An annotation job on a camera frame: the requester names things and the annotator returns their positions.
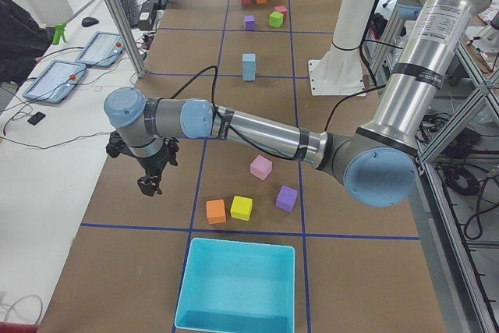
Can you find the black keyboard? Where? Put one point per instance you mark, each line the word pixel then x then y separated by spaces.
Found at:
pixel 130 8

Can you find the lower teach pendant tablet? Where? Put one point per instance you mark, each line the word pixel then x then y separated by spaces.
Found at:
pixel 56 82

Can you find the light blue foam block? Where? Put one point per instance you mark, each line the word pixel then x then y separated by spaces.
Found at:
pixel 249 61
pixel 248 72

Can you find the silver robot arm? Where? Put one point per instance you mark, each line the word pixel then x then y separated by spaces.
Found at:
pixel 216 96

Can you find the light pink foam block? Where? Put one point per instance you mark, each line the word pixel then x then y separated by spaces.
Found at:
pixel 261 167

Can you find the black smartphone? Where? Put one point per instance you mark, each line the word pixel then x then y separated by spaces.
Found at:
pixel 36 118

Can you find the seated person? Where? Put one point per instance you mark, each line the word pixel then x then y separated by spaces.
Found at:
pixel 23 42

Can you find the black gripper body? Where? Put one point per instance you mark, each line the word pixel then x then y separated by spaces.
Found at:
pixel 150 164

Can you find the aluminium frame post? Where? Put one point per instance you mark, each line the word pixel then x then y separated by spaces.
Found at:
pixel 120 20

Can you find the green foam block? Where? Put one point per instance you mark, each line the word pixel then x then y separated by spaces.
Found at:
pixel 276 19

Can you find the cyan tray bin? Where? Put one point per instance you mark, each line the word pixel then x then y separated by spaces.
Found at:
pixel 233 286

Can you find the yellow foam block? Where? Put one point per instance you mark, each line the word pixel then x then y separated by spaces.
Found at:
pixel 241 208

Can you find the purple block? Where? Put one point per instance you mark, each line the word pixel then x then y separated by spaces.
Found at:
pixel 249 22
pixel 286 198

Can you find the red-pink foam block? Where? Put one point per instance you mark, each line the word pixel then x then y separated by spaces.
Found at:
pixel 281 9

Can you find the black computer mouse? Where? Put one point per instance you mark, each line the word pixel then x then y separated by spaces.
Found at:
pixel 89 21

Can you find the teach pendant tablet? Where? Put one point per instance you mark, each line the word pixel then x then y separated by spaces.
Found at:
pixel 102 50
pixel 56 82

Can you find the upper teach pendant tablet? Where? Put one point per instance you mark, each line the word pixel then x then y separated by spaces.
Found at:
pixel 102 50

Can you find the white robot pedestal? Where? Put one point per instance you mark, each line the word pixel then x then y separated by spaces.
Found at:
pixel 339 72

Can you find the purple block right side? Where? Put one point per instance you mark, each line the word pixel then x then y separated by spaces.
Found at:
pixel 249 22

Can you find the orange block near cyan bin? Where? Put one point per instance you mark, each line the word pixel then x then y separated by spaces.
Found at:
pixel 215 211

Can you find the purple block left side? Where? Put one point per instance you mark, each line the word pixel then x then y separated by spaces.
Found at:
pixel 286 198

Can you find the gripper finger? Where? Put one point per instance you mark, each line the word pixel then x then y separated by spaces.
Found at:
pixel 155 182
pixel 146 185

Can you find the green spray bottle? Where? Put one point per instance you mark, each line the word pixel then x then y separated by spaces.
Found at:
pixel 59 34

